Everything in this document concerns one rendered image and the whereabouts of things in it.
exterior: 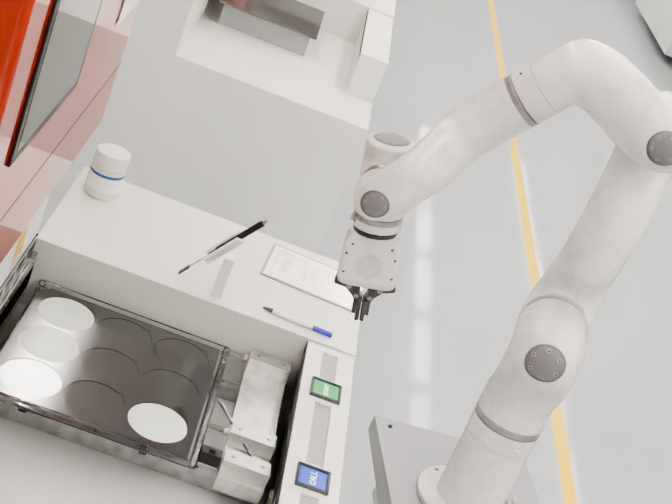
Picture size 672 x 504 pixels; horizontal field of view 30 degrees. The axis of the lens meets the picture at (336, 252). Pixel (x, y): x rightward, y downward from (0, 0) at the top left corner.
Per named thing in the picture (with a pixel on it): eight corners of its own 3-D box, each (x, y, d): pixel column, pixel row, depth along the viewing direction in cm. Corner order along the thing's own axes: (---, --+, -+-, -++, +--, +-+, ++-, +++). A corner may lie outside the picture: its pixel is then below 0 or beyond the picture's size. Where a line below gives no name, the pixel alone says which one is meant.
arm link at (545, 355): (542, 419, 221) (601, 306, 212) (533, 470, 204) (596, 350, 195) (480, 390, 222) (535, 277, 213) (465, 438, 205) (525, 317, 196)
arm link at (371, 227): (349, 217, 206) (347, 233, 207) (402, 226, 206) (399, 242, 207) (352, 197, 213) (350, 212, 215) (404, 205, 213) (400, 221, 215)
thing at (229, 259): (190, 289, 232) (213, 229, 226) (194, 280, 235) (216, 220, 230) (221, 301, 232) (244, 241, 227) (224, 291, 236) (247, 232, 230)
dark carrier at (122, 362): (-21, 387, 197) (-20, 384, 196) (41, 287, 227) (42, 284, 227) (186, 461, 200) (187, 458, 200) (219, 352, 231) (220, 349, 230)
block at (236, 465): (217, 472, 202) (223, 458, 201) (220, 460, 206) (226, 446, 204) (264, 489, 203) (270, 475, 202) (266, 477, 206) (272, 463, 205)
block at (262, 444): (225, 444, 210) (230, 430, 208) (228, 433, 213) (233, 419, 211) (269, 460, 210) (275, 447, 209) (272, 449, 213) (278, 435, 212)
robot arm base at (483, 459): (512, 491, 233) (554, 411, 225) (517, 554, 215) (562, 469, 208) (417, 456, 231) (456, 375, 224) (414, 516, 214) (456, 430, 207)
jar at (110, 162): (79, 192, 248) (92, 151, 244) (88, 179, 255) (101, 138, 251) (113, 205, 249) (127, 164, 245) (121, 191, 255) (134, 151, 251)
